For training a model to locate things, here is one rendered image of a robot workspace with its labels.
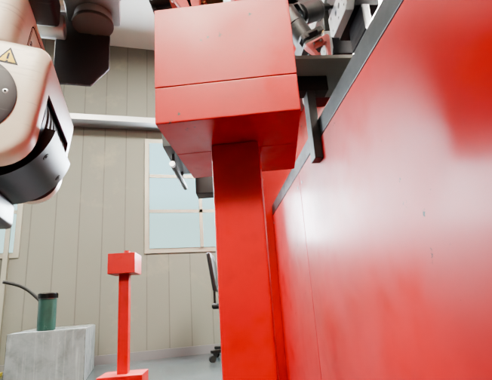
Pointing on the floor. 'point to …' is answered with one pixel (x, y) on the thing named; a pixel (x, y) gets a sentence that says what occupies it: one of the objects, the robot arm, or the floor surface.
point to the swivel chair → (213, 298)
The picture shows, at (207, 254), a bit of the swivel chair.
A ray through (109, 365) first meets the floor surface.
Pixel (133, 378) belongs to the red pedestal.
